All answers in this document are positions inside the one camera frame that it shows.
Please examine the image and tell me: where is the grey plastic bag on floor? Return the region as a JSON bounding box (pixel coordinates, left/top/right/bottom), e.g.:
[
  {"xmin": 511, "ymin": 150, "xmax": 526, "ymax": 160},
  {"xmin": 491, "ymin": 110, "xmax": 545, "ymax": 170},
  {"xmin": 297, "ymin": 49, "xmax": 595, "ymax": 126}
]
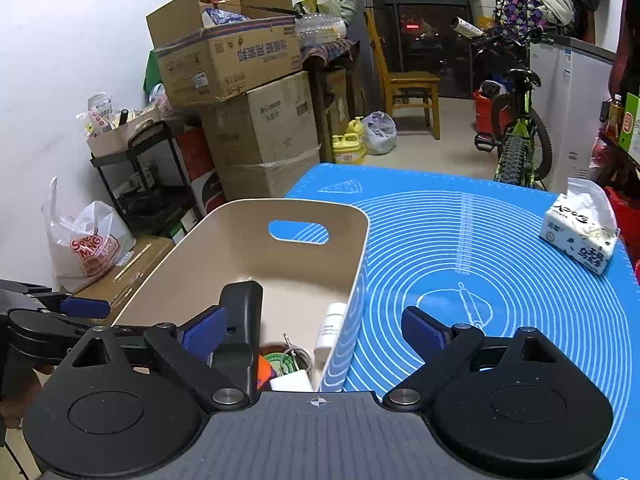
[{"xmin": 361, "ymin": 110, "xmax": 397, "ymax": 156}]

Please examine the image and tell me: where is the silver key with ring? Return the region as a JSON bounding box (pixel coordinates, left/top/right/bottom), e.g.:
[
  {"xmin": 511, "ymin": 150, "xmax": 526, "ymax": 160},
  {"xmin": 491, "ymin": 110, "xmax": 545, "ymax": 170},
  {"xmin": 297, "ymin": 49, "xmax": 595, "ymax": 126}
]
[{"xmin": 283, "ymin": 334, "xmax": 310, "ymax": 372}]

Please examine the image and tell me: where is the open top cardboard box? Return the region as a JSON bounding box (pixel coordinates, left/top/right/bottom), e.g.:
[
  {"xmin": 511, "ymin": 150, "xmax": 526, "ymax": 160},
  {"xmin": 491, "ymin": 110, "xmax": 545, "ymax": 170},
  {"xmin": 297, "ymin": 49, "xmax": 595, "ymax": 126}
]
[{"xmin": 146, "ymin": 0, "xmax": 302, "ymax": 107}]

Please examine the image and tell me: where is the wooden chair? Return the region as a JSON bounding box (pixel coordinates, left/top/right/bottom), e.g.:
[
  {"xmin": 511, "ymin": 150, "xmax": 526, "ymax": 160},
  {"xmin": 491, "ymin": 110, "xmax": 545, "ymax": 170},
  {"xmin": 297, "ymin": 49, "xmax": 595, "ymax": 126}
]
[{"xmin": 363, "ymin": 8, "xmax": 442, "ymax": 140}]

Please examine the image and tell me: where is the white red plastic shopping bag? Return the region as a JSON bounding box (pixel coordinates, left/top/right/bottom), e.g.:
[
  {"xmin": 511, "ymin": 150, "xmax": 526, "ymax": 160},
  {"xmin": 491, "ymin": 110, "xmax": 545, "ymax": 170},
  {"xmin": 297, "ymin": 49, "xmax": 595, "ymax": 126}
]
[{"xmin": 41, "ymin": 178, "xmax": 136, "ymax": 292}]

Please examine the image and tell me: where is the dark wooden side table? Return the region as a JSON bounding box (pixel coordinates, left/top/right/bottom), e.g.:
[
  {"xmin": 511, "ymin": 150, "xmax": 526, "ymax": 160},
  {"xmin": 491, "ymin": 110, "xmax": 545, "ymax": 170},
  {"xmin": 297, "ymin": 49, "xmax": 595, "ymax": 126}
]
[{"xmin": 594, "ymin": 132, "xmax": 639, "ymax": 188}]

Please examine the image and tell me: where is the black metal shelf rack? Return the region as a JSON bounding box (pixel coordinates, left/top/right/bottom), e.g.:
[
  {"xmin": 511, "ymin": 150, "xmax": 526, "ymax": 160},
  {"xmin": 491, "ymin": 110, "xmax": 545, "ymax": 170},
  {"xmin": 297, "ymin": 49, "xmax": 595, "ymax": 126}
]
[{"xmin": 91, "ymin": 120, "xmax": 203, "ymax": 240}]

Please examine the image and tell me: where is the green round ointment tin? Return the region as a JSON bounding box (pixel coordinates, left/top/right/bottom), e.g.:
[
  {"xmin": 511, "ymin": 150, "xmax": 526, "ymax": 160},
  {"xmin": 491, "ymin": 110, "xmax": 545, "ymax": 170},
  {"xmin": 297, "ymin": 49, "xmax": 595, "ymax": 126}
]
[{"xmin": 264, "ymin": 352, "xmax": 298, "ymax": 376}]

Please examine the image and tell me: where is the green white carton box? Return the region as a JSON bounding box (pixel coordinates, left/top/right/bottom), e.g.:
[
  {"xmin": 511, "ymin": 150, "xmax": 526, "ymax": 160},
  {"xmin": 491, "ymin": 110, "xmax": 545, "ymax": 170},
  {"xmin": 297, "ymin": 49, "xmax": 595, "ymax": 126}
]
[{"xmin": 618, "ymin": 93, "xmax": 640, "ymax": 162}]

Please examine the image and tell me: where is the white tissue pack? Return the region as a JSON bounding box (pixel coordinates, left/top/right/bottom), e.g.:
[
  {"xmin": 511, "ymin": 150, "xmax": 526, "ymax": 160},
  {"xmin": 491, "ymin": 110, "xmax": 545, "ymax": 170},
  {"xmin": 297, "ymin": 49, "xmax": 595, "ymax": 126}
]
[{"xmin": 539, "ymin": 178, "xmax": 620, "ymax": 275}]

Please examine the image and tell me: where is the white usb charger plug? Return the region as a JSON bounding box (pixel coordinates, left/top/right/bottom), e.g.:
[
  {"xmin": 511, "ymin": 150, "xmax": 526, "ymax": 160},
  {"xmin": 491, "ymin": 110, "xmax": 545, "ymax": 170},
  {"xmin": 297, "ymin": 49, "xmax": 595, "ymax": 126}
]
[{"xmin": 269, "ymin": 370, "xmax": 314, "ymax": 392}]

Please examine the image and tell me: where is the green black bicycle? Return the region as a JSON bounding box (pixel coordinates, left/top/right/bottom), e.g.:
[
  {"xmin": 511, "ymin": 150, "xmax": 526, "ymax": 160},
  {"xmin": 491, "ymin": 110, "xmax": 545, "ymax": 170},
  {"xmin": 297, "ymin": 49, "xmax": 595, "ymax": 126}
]
[{"xmin": 450, "ymin": 16, "xmax": 553, "ymax": 188}]

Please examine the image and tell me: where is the beige plastic storage bin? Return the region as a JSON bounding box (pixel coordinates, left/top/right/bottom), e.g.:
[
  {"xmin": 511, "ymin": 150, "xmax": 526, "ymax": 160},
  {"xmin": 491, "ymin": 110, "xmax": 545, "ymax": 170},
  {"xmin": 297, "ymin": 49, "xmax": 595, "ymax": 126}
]
[{"xmin": 115, "ymin": 198, "xmax": 370, "ymax": 392}]

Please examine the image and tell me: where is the black rectangular device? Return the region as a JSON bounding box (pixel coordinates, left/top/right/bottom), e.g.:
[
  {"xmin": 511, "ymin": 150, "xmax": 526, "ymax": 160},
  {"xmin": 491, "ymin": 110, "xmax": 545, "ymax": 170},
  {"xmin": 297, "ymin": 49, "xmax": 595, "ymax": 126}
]
[{"xmin": 213, "ymin": 281, "xmax": 262, "ymax": 399}]

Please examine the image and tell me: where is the red bucket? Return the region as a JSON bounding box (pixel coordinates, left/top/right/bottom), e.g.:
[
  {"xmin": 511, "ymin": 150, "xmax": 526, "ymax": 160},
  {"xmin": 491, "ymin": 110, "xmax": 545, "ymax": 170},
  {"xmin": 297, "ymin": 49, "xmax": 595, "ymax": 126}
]
[{"xmin": 473, "ymin": 90, "xmax": 499, "ymax": 136}]

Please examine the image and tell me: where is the white pill bottle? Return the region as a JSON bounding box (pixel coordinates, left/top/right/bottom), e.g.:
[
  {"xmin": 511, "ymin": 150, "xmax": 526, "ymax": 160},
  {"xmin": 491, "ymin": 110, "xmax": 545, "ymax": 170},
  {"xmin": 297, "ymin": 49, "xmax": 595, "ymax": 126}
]
[{"xmin": 314, "ymin": 302, "xmax": 347, "ymax": 362}]

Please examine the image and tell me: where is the yellow oil jug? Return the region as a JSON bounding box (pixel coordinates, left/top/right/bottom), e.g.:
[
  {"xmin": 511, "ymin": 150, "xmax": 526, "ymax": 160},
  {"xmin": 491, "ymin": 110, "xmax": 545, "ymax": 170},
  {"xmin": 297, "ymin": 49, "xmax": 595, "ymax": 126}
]
[{"xmin": 332, "ymin": 117, "xmax": 367, "ymax": 165}]

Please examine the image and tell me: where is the blue silicone baking mat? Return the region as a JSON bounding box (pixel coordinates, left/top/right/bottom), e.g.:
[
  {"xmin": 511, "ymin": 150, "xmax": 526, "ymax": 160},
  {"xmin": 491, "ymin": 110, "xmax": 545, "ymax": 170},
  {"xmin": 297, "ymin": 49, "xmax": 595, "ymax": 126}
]
[{"xmin": 291, "ymin": 164, "xmax": 639, "ymax": 479}]

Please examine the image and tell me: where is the white chest freezer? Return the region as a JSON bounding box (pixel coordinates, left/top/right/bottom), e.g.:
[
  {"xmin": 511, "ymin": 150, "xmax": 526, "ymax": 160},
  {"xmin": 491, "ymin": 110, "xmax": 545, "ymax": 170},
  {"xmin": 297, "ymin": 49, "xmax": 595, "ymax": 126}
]
[{"xmin": 530, "ymin": 35, "xmax": 614, "ymax": 193}]

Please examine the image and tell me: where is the floor cardboard box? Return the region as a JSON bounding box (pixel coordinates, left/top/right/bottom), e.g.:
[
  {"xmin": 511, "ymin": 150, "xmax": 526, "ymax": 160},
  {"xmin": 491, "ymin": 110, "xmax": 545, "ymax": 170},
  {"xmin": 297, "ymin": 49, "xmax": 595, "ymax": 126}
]
[{"xmin": 75, "ymin": 235, "xmax": 175, "ymax": 321}]

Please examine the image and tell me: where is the large stacked cardboard box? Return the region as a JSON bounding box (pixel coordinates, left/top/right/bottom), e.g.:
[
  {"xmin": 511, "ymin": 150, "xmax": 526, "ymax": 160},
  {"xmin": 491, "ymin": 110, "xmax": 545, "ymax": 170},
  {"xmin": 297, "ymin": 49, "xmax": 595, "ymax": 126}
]
[{"xmin": 200, "ymin": 70, "xmax": 320, "ymax": 200}]

